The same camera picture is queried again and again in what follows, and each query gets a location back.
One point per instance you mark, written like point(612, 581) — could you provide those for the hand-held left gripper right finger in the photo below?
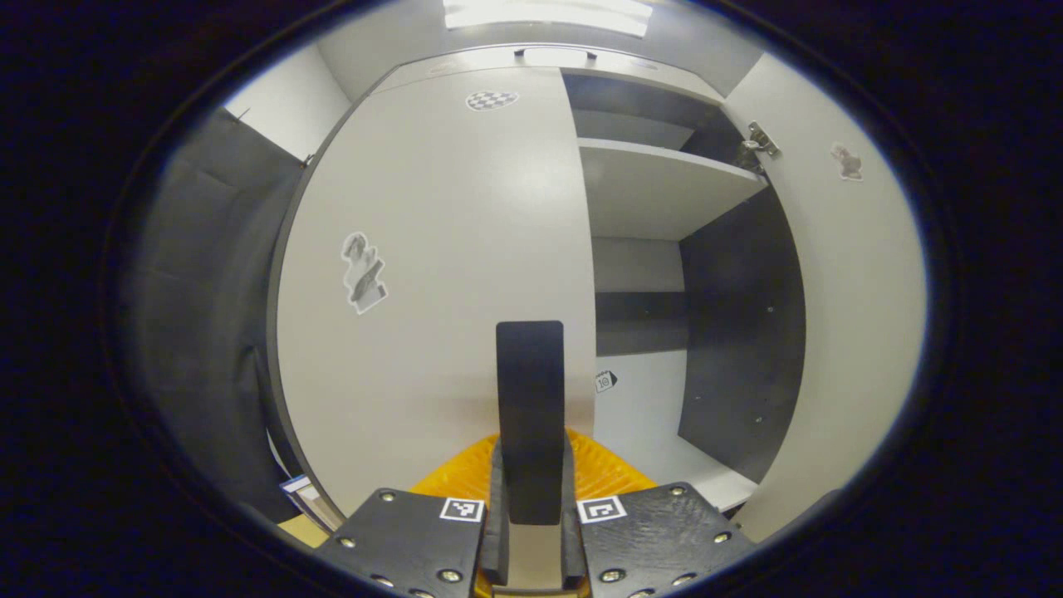
point(571, 548)

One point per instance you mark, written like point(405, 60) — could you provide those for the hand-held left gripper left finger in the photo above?
point(497, 540)

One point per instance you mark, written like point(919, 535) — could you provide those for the grey double-door shoe cabinet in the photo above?
point(739, 332)

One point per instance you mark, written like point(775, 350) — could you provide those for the grey shoe cabinet door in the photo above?
point(855, 332)
point(432, 249)

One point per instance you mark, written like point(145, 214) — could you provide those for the grey cabinet shelf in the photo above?
point(656, 191)
point(698, 477)

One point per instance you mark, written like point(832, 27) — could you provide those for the metal door hinge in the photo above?
point(760, 141)

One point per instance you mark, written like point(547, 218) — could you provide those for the blue book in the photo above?
point(295, 483)

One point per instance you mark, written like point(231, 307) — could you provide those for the black backdrop cloth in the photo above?
point(191, 332)

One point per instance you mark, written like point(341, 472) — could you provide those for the large ceiling light panel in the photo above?
point(548, 17)

